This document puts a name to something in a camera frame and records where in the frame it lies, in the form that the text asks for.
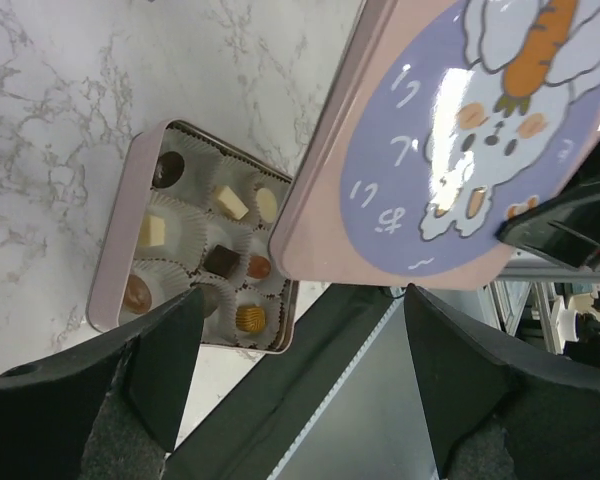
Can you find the caramel square chocolate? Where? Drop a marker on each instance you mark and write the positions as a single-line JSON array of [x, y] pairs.
[[250, 319]]

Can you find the white bar chocolate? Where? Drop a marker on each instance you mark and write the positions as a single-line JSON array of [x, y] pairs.
[[152, 232]]

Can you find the white oval chocolate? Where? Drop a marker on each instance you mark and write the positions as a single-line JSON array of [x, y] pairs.
[[267, 205]]

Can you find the white rectangular chocolate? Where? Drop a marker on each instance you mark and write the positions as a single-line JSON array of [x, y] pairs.
[[228, 202]]

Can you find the brown almond chocolate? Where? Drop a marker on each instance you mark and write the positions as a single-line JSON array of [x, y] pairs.
[[259, 267]]

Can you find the light brown round chocolate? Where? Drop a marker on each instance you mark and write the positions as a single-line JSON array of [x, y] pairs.
[[137, 297]]

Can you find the dark oval chocolate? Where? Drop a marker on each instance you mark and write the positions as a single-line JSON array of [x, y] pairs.
[[169, 169]]

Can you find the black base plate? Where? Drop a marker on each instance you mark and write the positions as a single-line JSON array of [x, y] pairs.
[[250, 431]]

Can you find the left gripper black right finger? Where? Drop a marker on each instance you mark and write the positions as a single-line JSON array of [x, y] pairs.
[[496, 407]]

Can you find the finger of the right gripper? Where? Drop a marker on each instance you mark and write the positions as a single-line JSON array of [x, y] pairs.
[[566, 228]]

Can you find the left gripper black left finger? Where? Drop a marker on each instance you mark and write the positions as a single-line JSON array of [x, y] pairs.
[[108, 408]]

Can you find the pink chocolate tin box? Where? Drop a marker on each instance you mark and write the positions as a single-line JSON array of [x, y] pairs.
[[194, 225]]

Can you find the dark square chocolate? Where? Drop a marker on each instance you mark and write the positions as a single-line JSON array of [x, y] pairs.
[[221, 261]]

